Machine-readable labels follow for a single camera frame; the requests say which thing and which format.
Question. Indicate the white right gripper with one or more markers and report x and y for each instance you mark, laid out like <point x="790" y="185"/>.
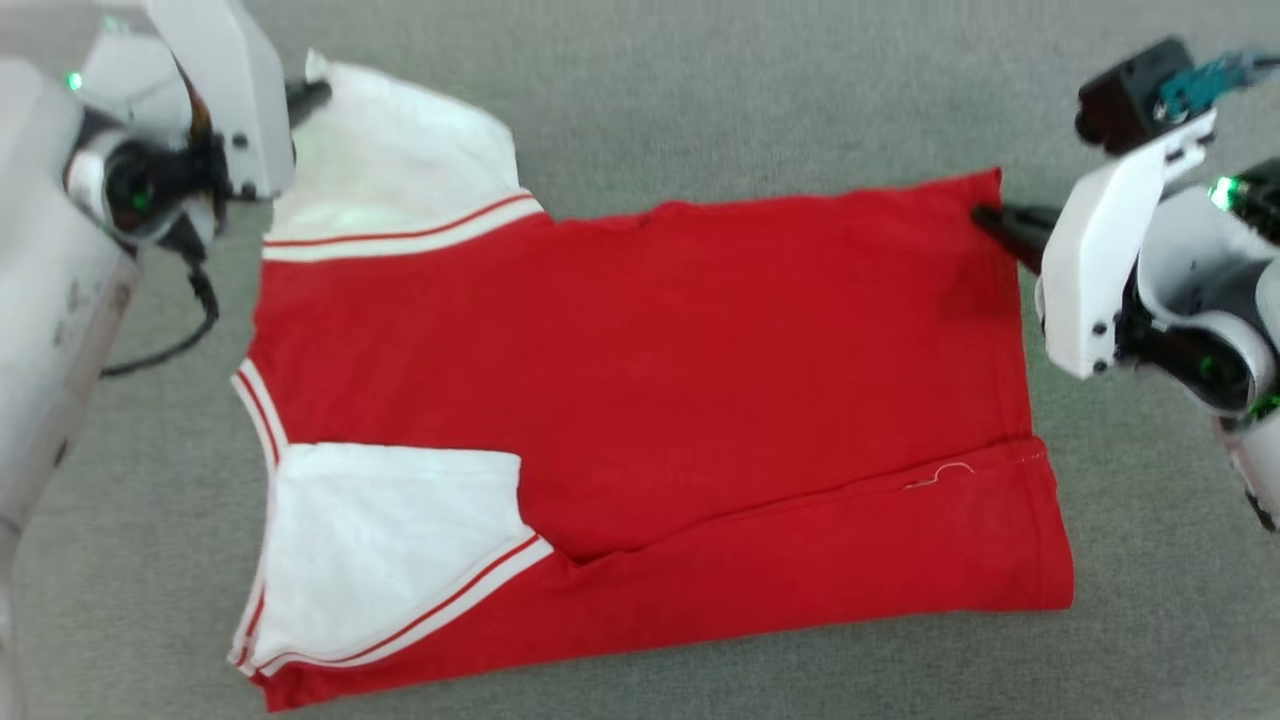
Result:
<point x="1095" y="270"/>

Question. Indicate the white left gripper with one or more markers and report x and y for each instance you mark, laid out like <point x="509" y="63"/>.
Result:
<point x="245" y="110"/>

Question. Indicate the red and white sports jersey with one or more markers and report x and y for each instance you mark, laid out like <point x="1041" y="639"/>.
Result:
<point x="650" y="380"/>

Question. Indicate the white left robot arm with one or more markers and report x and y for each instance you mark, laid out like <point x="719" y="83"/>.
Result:
<point x="40" y="250"/>

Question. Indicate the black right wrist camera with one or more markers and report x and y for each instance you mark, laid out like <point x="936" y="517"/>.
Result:
<point x="1125" y="95"/>

